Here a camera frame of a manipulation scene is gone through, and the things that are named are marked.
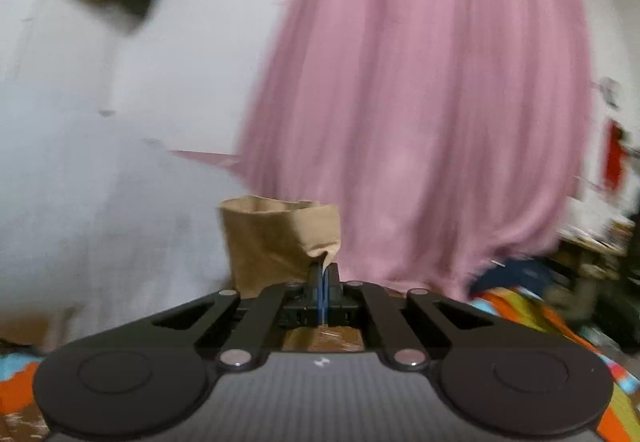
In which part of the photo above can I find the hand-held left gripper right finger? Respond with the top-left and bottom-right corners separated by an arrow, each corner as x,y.
323,263 -> 494,371

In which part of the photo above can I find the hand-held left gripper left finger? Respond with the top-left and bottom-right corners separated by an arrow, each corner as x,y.
150,262 -> 324,371

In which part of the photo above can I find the wooden desk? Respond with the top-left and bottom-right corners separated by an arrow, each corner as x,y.
556,209 -> 640,275

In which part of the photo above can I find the beige garment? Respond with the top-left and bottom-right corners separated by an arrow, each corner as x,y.
218,195 -> 342,301

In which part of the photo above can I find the red hanging ornament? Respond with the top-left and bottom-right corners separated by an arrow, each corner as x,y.
604,121 -> 629,189

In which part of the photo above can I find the blue backpack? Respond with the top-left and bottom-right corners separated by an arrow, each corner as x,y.
469,259 -> 552,295

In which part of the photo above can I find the brown cartoon printed blanket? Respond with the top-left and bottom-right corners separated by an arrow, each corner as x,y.
0,284 -> 640,442

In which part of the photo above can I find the pink curtain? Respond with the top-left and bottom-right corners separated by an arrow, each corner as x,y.
170,0 -> 594,303

